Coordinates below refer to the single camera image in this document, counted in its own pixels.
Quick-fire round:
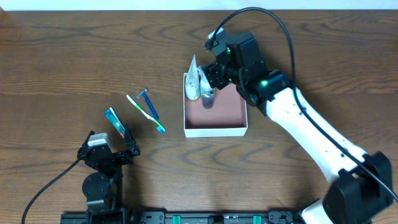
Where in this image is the clear spray bottle blue liquid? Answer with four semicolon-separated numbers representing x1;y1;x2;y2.
198;66;215;109

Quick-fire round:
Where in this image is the blue disposable razor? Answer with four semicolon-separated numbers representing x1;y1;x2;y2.
137;89;159;120

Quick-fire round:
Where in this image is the green toothpaste tube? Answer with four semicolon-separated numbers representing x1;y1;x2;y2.
103;107;125;138

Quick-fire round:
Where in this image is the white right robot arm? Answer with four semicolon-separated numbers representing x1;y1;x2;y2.
204;29;393;223

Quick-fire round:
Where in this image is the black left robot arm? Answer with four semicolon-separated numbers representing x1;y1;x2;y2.
77;125;141;212

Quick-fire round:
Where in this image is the white cardboard box pink inside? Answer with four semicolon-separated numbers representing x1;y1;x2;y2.
183;84;248;138

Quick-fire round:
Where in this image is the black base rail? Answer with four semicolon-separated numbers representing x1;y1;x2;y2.
60;210;303;224

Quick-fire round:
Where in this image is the green white toothbrush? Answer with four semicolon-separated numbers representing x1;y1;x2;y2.
126;95;166;134

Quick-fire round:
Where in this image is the white cream tube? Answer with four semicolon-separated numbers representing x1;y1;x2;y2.
184;55;200;101

